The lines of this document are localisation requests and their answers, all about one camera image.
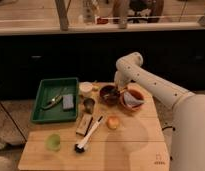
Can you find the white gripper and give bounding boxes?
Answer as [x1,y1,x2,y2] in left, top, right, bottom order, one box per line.
[114,71,130,90]

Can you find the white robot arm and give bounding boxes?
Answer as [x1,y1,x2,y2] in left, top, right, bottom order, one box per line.
[114,52,205,171]

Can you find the dark purple bowl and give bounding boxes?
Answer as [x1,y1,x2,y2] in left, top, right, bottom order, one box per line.
[99,85,120,106]

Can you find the grey cloth in bowl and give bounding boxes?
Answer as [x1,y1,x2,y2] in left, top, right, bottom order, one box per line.
[123,92,144,107]

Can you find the orange terracotta bowl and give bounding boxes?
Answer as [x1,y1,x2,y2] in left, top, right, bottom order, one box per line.
[120,89,145,112]

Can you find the white small cup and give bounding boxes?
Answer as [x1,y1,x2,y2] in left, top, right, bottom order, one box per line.
[79,82,93,97]

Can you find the metal cup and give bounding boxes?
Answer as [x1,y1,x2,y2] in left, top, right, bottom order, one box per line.
[83,98,95,114]

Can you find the orange fruit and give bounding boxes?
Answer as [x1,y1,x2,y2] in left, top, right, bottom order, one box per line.
[106,116,120,130]

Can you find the wooden block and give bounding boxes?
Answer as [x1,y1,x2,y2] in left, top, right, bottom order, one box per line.
[76,114,93,136]

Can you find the blue grey sponge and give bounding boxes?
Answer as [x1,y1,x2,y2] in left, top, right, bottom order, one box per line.
[63,94,74,110]

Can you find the red small dish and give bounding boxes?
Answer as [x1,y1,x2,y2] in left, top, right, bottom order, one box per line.
[97,18,108,25]

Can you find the green plastic tray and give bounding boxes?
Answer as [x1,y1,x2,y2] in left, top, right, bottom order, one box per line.
[31,77,79,124]

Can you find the clear bottle on shelf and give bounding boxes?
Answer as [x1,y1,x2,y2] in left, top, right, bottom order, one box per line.
[83,0,95,24]

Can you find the green plastic cup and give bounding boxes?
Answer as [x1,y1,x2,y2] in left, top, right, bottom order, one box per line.
[45,134,61,151]

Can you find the green handled tongs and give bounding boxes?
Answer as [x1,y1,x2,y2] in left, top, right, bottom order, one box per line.
[42,89,64,110]

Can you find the white handled dish brush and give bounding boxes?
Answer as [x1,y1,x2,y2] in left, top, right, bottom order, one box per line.
[74,117,103,153]

